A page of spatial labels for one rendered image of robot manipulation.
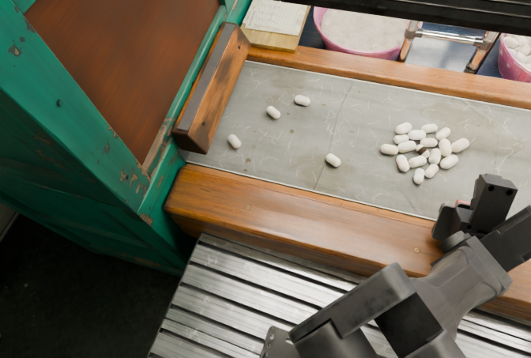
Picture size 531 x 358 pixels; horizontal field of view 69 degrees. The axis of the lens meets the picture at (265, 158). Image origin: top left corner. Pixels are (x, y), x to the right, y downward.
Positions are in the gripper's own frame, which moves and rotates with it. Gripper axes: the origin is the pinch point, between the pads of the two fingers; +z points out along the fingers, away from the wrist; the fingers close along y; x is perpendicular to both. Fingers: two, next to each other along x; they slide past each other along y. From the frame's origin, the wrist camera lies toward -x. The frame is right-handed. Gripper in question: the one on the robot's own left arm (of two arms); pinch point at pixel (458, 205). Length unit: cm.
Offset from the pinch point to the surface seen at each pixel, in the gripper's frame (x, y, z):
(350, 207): 3.5, 19.1, -4.6
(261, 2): -29, 51, 31
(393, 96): -14.0, 14.6, 19.4
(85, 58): -21, 56, -29
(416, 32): -28.0, 13.5, 19.3
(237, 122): -3.9, 46.9, 7.8
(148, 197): 5, 55, -16
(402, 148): -6.2, 11.4, 7.3
